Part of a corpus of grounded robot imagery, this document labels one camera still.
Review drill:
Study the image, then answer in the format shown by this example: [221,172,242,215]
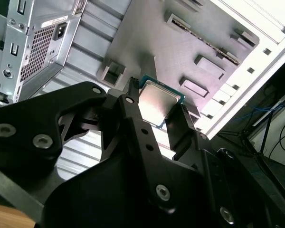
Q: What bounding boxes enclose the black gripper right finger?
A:
[165,104,285,228]

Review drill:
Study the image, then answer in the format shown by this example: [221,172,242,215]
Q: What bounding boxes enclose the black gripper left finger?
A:
[0,77,179,214]

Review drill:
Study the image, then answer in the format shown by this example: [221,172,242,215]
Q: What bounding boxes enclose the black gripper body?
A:
[38,156,219,228]

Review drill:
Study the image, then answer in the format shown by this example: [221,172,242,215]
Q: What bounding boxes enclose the silver CPU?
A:
[138,74,186,130]

